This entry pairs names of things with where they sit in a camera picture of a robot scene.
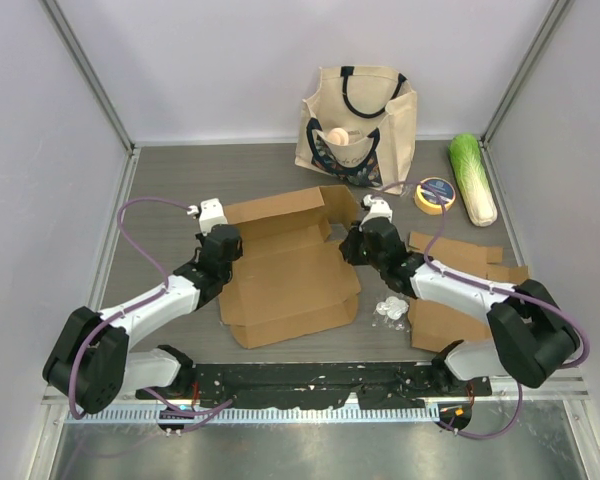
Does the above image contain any large cardboard box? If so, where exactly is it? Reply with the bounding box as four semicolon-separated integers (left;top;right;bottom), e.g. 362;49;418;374
219;185;361;349

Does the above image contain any small cardboard box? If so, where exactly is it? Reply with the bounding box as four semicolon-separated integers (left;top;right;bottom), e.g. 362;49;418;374
408;232;530;352

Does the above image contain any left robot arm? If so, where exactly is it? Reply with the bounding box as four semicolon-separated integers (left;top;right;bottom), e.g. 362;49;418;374
42;225;243;414

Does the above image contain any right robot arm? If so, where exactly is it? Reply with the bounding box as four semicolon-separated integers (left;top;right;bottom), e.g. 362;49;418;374
339;217;590;395

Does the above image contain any yellow tape roll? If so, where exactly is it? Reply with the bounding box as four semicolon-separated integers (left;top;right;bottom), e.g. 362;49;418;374
414;177;456;216

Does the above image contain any plastic bag of white discs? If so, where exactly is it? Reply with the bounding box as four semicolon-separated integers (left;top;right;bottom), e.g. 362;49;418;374
372;296;409;331

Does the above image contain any wooden ball in bag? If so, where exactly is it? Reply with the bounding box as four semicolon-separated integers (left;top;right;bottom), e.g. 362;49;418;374
326;127;349;146

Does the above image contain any green plush cabbage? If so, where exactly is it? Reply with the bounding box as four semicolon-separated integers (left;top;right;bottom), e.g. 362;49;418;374
449;134;498;227

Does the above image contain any beige canvas tote bag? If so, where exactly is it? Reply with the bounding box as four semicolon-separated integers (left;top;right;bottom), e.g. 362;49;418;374
295;65;418;193

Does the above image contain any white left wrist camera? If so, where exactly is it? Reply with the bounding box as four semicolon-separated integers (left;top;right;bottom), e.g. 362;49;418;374
187;198;228;236

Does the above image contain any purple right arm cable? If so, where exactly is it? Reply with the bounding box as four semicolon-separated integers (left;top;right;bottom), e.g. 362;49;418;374
372;181;592;441

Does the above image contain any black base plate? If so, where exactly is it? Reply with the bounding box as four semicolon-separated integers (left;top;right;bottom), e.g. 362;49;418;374
154;362;492;410

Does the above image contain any white slotted cable duct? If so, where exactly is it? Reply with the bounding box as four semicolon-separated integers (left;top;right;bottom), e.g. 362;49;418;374
82;403;440;427

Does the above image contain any left aluminium frame post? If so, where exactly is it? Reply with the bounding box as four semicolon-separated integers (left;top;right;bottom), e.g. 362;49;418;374
38;0;135;151

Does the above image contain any aluminium frame post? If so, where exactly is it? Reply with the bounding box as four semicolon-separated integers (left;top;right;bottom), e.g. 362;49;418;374
481;0;576;146
38;0;135;151

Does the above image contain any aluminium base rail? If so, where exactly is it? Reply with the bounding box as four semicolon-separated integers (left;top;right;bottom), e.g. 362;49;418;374
42;358;589;406

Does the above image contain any right aluminium frame post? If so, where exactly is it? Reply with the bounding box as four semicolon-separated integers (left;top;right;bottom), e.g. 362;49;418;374
481;0;576;146

